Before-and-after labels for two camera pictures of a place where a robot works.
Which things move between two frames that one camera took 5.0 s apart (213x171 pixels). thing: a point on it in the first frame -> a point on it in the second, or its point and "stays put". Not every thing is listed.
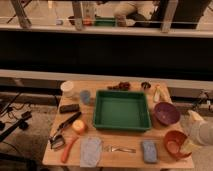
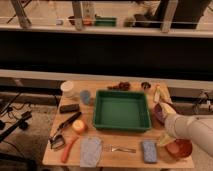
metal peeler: x=57 y=141 stays put
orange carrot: x=68 y=148 stays put
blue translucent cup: x=85 y=96 stays put
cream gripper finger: x=195 y=116 -> x=168 y=109
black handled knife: x=71 y=119 stays put
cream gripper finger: x=188 y=147 -> x=165 y=140
